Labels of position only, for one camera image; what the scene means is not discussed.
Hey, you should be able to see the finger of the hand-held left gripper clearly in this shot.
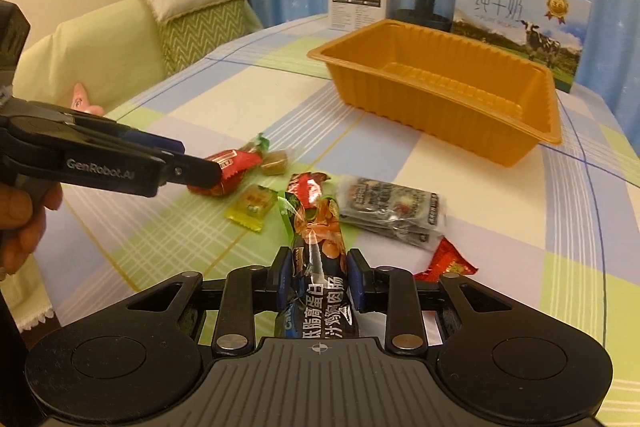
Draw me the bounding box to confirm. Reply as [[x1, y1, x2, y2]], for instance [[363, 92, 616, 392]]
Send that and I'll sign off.
[[7, 119, 223, 198], [70, 111, 187, 158]]

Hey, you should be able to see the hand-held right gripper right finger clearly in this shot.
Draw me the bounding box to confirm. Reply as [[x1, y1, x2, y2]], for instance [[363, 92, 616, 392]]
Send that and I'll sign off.
[[347, 248, 506, 355]]

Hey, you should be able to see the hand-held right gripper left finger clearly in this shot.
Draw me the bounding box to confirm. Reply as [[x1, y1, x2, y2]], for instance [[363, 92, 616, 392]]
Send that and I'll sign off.
[[127, 248, 293, 356]]

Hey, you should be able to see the green orange candy packet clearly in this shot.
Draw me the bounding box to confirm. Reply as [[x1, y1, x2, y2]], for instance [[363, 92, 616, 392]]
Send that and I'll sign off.
[[274, 191, 361, 340]]

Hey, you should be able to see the large red candy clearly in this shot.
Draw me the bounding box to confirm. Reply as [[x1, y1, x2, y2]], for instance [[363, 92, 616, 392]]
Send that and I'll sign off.
[[187, 133, 273, 198]]

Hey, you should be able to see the yellow candy packet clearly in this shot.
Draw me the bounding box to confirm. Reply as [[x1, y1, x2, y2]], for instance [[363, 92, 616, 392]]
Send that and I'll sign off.
[[223, 186, 279, 234]]

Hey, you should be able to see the small red candy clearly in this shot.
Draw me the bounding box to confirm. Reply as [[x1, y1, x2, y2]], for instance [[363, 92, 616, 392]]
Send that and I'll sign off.
[[287, 172, 332, 208]]

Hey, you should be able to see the red snack packet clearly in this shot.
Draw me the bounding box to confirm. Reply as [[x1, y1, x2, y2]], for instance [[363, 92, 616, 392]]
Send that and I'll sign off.
[[412, 238, 478, 283]]

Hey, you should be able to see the orange plastic tray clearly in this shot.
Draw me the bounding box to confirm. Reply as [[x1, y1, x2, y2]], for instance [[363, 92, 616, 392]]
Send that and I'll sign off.
[[306, 18, 565, 168]]

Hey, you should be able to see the person's left hand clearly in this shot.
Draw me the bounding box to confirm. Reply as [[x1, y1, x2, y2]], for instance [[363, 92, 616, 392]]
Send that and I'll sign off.
[[0, 182, 65, 280]]

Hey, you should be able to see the dark snack packet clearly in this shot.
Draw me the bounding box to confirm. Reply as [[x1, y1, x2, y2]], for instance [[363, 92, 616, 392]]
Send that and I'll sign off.
[[345, 217, 441, 250], [334, 174, 447, 233]]

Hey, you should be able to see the checked tablecloth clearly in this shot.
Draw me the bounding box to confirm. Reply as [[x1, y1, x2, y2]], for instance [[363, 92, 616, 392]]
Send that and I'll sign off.
[[37, 12, 640, 408]]

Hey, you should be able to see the pink plush toy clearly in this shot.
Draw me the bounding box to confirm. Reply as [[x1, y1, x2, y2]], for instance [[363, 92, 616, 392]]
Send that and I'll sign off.
[[70, 82, 106, 116]]

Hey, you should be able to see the brown caramel candy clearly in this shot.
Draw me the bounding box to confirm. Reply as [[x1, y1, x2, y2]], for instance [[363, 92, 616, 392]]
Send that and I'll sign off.
[[260, 148, 291, 176]]

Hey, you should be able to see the green zigzag cushion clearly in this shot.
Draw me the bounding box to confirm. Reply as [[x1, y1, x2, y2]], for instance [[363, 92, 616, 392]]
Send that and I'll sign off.
[[157, 0, 263, 78]]

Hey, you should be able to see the milk carton box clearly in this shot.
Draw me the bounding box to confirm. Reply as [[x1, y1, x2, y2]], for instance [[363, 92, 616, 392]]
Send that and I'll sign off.
[[450, 0, 593, 94]]

